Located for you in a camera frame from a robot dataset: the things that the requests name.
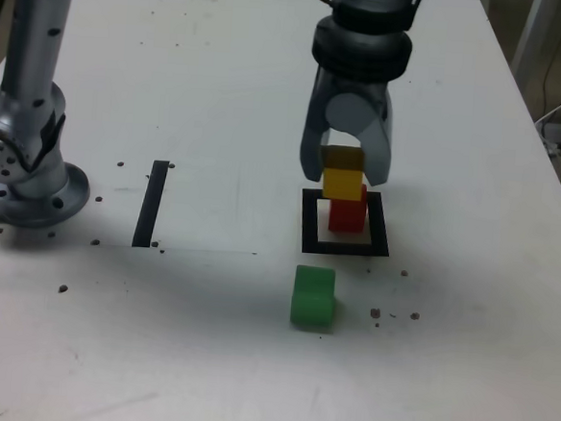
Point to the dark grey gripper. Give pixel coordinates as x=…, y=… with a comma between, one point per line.
x=352, y=84

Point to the yellow cube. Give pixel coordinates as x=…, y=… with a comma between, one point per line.
x=342, y=183

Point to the red cube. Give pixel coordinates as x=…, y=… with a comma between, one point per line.
x=345, y=217

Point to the green cube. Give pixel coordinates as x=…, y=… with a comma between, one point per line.
x=311, y=304

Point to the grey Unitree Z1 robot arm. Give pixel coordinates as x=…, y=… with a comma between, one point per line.
x=31, y=58

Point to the black tape square outline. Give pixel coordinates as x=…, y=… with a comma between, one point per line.
x=345, y=249

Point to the black tape strip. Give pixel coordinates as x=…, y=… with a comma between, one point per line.
x=148, y=206

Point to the white metal frame leg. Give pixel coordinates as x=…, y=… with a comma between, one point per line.
x=531, y=30

